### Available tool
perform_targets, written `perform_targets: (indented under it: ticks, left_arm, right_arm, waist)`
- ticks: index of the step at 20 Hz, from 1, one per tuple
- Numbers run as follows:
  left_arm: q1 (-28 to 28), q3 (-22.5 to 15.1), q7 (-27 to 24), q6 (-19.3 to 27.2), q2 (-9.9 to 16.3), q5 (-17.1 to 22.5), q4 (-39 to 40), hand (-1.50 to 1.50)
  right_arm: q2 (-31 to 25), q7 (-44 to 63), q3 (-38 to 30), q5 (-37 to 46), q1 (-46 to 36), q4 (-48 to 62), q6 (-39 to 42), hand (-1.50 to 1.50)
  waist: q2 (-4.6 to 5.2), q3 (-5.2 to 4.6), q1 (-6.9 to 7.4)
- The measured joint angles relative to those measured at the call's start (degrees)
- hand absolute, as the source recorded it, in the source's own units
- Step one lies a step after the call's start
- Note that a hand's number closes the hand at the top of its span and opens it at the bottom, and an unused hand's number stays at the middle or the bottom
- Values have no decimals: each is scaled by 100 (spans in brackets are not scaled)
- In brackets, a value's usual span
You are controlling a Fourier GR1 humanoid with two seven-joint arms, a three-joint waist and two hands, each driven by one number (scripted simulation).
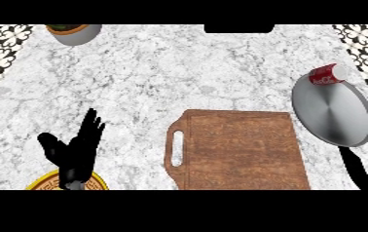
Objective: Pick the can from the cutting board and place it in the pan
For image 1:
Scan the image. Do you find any grey plant pot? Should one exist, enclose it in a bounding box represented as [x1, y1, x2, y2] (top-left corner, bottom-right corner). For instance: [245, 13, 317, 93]
[44, 23, 103, 47]

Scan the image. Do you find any red and white can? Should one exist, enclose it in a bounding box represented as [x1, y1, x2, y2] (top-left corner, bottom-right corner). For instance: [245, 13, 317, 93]
[307, 62, 351, 87]

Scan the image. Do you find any grey metal pan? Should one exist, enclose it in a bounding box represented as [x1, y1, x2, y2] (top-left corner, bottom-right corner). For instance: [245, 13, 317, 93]
[289, 73, 368, 191]

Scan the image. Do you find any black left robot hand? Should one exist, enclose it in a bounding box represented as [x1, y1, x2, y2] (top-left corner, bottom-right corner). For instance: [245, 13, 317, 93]
[35, 107, 105, 184]

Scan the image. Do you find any brown wooden cutting board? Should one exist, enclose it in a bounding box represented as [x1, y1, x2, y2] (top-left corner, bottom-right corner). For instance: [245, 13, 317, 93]
[163, 108, 312, 191]

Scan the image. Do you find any yellow round patterned plate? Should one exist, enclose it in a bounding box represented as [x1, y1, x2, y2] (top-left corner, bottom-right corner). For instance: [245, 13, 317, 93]
[25, 169, 110, 191]

